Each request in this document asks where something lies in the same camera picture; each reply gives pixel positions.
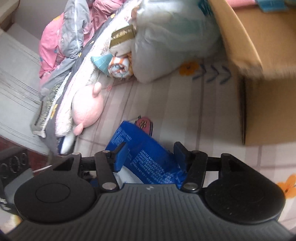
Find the orange striped cloth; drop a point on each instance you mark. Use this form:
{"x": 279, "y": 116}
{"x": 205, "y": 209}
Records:
{"x": 120, "y": 67}

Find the blue white wipes pack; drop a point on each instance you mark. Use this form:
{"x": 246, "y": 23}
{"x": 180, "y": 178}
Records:
{"x": 148, "y": 157}

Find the plaid flower printed mat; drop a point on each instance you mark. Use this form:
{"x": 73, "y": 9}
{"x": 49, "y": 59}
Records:
{"x": 185, "y": 111}

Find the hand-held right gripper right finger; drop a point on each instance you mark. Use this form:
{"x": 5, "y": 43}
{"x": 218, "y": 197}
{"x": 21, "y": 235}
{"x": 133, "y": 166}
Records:
{"x": 182, "y": 157}

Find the gold tissue pack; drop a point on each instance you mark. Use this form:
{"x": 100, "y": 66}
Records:
{"x": 122, "y": 37}

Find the large cardboard box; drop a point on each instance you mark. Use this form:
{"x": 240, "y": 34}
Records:
{"x": 266, "y": 104}

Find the light blue wipes pack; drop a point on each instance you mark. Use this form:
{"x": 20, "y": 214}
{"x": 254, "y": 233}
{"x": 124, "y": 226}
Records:
{"x": 272, "y": 4}

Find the pink plush toy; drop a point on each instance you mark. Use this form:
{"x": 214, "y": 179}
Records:
{"x": 86, "y": 106}

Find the white green plastic bag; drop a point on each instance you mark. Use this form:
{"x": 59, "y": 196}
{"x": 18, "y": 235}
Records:
{"x": 173, "y": 34}

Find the pink grey quilt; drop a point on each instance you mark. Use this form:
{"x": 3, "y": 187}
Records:
{"x": 64, "y": 34}

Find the teal checked cloth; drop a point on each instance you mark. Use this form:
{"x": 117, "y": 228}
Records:
{"x": 101, "y": 61}

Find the grey floral bed sheet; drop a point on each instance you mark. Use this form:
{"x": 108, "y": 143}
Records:
{"x": 52, "y": 113}

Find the white woven bed cover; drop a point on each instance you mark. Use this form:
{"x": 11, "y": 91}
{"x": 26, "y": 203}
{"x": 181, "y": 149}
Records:
{"x": 67, "y": 115}

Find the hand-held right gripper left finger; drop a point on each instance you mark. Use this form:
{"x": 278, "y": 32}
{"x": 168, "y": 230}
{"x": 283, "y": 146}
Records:
{"x": 120, "y": 157}

